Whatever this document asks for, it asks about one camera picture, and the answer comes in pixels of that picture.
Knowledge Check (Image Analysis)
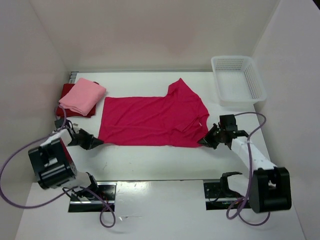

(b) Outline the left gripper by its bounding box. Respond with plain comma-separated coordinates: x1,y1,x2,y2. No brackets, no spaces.
66,128,104,150

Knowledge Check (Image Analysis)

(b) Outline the hot pink t-shirt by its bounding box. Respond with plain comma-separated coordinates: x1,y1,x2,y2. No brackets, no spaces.
98,78,210,148

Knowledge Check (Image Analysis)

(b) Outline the red t-shirt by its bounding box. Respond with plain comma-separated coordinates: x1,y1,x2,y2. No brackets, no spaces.
55,83,97,118

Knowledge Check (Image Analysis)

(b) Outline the light pink t-shirt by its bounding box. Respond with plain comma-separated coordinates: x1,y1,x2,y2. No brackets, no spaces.
59,78,107,116

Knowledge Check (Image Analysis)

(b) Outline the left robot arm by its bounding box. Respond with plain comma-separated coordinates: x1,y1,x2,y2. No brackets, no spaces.
28,128,104,201

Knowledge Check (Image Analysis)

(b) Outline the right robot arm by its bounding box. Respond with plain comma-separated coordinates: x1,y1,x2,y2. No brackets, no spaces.
197,124,292,213

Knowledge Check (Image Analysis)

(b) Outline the white plastic basket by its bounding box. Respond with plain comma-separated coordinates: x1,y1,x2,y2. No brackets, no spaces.
211,55,267,106

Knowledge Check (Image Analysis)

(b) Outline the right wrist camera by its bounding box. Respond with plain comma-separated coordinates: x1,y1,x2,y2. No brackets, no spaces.
219,114,238,132

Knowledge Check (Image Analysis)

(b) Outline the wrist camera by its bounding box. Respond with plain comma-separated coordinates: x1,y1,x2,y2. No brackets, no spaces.
219,114,238,132
54,117,79,133

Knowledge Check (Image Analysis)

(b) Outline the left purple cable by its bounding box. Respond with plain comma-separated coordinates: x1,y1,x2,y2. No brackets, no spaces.
0,106,116,228

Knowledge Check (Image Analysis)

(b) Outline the purple cable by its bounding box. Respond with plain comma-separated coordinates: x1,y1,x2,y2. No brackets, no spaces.
226,112,271,226
0,106,116,228

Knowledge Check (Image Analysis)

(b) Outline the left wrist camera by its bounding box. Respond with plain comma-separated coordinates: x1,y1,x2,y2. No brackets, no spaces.
54,117,79,133

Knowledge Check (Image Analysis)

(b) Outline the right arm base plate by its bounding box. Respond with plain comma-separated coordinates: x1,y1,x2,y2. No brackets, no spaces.
203,180,242,201

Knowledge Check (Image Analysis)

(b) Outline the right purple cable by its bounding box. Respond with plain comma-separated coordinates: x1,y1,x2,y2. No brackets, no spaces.
226,112,271,226

